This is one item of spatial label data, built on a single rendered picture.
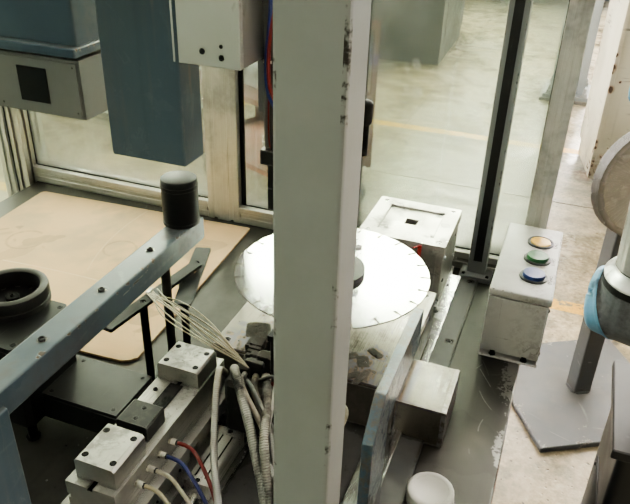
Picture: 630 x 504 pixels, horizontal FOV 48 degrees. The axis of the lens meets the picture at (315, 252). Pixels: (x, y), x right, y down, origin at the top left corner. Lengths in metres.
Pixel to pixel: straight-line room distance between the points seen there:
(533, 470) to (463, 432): 1.06
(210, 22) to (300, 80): 0.49
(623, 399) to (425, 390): 0.38
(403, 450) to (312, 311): 0.77
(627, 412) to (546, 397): 1.16
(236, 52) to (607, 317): 0.75
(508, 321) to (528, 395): 1.16
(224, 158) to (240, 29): 0.93
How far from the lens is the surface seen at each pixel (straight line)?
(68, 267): 1.65
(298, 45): 0.35
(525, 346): 1.36
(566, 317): 2.95
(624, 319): 1.25
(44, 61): 1.07
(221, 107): 1.69
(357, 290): 1.15
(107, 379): 1.19
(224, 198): 1.77
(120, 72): 0.92
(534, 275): 1.34
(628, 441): 1.29
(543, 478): 2.25
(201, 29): 0.84
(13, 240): 1.80
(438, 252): 1.41
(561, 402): 2.49
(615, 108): 4.16
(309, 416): 0.46
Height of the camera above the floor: 1.57
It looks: 30 degrees down
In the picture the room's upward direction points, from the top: 2 degrees clockwise
